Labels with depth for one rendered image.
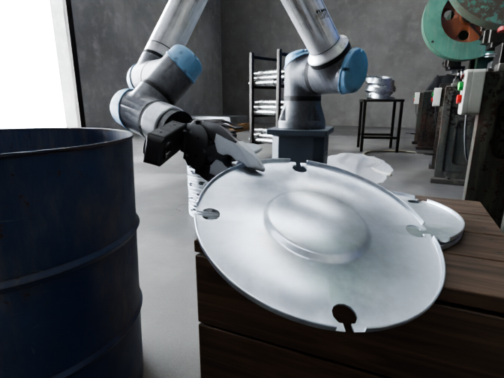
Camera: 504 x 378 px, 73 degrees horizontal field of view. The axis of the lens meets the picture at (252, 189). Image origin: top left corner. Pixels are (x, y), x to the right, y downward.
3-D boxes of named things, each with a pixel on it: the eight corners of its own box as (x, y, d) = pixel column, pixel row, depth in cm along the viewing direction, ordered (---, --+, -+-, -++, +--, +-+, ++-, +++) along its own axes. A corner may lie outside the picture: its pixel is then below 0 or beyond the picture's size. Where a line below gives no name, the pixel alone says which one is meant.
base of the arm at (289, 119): (272, 129, 106) (273, 96, 104) (284, 125, 120) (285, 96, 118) (321, 130, 101) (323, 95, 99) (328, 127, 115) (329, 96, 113)
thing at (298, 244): (178, 325, 28) (178, 319, 27) (204, 154, 52) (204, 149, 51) (502, 340, 31) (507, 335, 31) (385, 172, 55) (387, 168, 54)
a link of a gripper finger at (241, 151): (286, 147, 51) (239, 130, 56) (262, 151, 46) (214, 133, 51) (281, 166, 52) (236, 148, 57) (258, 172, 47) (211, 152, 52)
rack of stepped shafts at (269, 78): (281, 162, 306) (283, 48, 282) (244, 156, 336) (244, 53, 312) (308, 156, 336) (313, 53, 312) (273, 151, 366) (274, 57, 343)
